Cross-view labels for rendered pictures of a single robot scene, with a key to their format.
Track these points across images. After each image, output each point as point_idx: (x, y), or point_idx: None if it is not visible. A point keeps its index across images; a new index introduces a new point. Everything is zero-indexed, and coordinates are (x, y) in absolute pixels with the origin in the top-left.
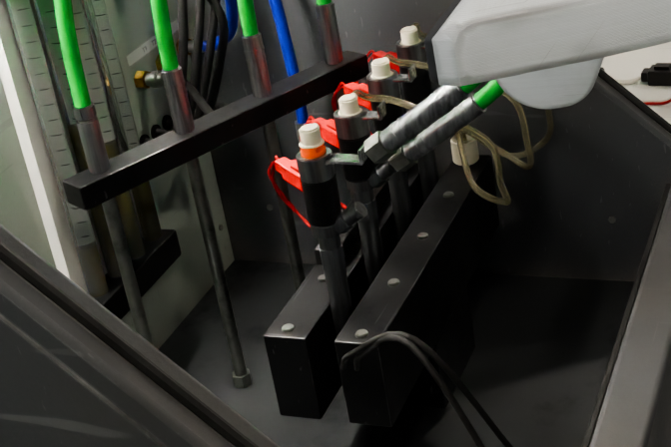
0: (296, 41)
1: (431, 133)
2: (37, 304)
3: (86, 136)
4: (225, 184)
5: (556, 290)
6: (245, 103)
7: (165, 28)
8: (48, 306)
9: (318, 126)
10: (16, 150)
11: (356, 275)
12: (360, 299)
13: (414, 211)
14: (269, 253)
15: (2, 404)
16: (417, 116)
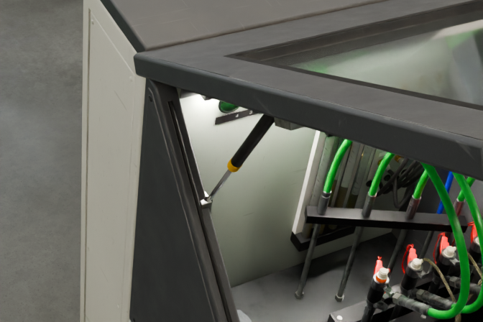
0: (456, 188)
1: (433, 300)
2: (219, 310)
3: (321, 200)
4: (404, 205)
5: None
6: (399, 215)
7: (376, 182)
8: (222, 312)
9: (387, 272)
10: (302, 178)
11: (387, 312)
12: (383, 320)
13: (445, 294)
14: (404, 242)
15: (200, 318)
16: (411, 305)
